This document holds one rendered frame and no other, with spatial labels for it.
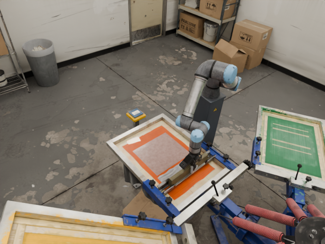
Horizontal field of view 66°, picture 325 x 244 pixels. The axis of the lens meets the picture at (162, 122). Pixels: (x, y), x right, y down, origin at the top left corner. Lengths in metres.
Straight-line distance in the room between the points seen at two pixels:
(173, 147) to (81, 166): 1.49
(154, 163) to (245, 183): 1.53
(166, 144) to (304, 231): 1.11
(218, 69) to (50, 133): 2.65
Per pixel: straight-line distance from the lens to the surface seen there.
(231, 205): 1.68
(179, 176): 1.72
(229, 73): 1.62
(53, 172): 3.23
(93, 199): 2.91
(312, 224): 1.46
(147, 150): 1.98
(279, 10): 5.36
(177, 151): 1.99
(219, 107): 2.26
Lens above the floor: 2.42
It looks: 41 degrees down
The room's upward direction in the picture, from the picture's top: 3 degrees clockwise
